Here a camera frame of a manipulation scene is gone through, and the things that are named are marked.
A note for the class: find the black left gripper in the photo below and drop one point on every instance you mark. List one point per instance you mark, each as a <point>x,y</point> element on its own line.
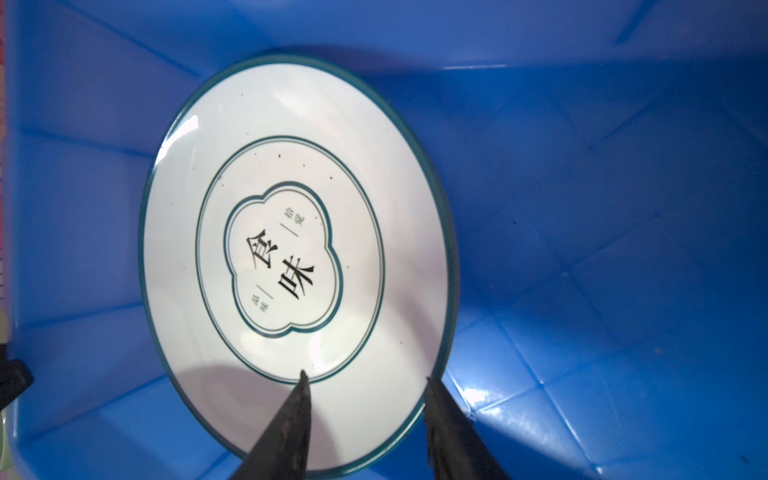
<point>15,378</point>

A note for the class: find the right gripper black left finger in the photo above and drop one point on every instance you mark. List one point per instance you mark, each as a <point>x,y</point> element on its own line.
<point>281,452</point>

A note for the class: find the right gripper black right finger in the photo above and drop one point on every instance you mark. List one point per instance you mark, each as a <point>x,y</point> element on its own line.
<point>454,449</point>

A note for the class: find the white plate with green rings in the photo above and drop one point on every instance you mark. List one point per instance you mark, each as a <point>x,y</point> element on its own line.
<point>293,227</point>

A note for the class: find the blue plastic bin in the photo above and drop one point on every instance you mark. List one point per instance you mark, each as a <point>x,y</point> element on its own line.
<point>605,163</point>

